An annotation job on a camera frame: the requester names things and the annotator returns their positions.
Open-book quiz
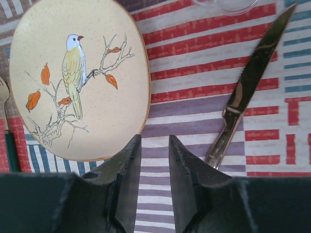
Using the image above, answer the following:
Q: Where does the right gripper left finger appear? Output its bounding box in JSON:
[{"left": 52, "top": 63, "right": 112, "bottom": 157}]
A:
[{"left": 0, "top": 134, "right": 141, "bottom": 233}]

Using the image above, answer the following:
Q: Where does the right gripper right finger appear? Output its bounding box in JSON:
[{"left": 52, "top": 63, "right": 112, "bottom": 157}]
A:
[{"left": 169, "top": 135, "right": 311, "bottom": 233}]

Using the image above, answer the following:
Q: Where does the brown wooden knife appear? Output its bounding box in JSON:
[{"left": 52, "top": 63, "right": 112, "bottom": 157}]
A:
[{"left": 205, "top": 2, "right": 298, "bottom": 169}]

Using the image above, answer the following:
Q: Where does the round wooden plate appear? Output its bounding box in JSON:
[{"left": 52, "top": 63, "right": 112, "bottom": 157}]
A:
[{"left": 9, "top": 0, "right": 151, "bottom": 161}]

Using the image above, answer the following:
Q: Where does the dark handled fork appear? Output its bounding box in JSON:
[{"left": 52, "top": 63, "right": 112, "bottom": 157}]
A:
[{"left": 0, "top": 78, "right": 21, "bottom": 172}]

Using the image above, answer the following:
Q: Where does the clear glass cup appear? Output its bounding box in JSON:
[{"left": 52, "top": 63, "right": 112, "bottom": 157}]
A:
[{"left": 192, "top": 0, "right": 258, "bottom": 16}]

